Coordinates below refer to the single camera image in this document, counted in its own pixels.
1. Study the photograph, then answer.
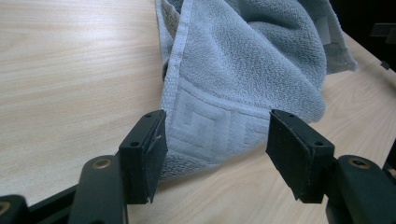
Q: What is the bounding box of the grey terry towel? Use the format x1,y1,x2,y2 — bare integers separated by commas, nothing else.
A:
154,0,359,182

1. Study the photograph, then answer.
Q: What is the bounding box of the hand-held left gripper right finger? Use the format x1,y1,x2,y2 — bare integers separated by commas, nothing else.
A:
265,108,336,204

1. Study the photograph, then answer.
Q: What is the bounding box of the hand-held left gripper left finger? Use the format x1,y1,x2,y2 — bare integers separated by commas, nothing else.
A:
118,108,169,205

